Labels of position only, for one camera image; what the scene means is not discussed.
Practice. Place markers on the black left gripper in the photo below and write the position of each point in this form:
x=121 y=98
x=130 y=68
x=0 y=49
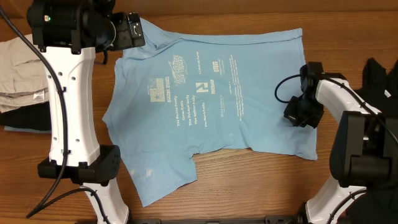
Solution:
x=127 y=40

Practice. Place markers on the light blue printed t-shirt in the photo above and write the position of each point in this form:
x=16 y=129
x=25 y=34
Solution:
x=180 y=95

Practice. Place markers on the pile of black clothes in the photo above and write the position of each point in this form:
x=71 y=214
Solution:
x=379 y=89

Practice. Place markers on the folded dark navy garment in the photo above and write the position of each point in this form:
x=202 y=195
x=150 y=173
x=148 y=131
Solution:
x=35 y=117

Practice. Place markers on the folded beige trousers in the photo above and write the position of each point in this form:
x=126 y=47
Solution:
x=23 y=78

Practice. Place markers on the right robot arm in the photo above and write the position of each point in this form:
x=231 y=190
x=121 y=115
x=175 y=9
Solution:
x=364 y=153

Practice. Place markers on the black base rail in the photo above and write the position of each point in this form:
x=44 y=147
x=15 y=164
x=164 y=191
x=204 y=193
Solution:
x=269 y=219

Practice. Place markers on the folded blue garment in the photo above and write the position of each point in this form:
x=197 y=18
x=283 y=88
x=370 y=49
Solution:
x=25 y=130

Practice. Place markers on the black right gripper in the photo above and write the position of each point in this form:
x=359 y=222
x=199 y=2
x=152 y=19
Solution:
x=298 y=113

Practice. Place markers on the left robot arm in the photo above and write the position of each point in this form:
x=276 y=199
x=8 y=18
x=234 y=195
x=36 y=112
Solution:
x=69 y=34

